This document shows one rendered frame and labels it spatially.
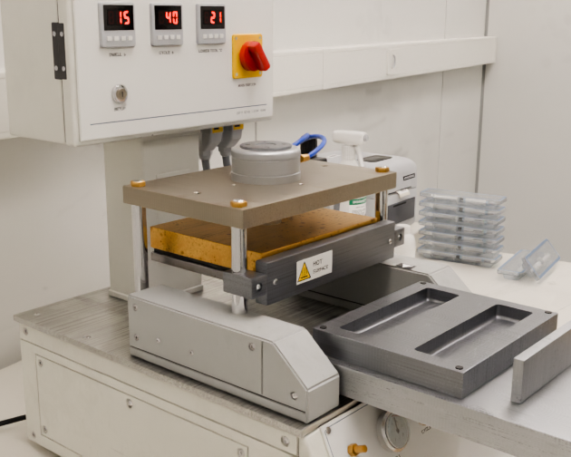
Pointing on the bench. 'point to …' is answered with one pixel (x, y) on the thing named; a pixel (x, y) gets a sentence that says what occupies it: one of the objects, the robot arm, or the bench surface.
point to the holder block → (436, 336)
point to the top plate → (260, 185)
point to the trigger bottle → (352, 139)
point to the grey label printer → (396, 211)
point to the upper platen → (199, 232)
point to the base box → (134, 412)
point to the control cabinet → (139, 94)
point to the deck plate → (103, 302)
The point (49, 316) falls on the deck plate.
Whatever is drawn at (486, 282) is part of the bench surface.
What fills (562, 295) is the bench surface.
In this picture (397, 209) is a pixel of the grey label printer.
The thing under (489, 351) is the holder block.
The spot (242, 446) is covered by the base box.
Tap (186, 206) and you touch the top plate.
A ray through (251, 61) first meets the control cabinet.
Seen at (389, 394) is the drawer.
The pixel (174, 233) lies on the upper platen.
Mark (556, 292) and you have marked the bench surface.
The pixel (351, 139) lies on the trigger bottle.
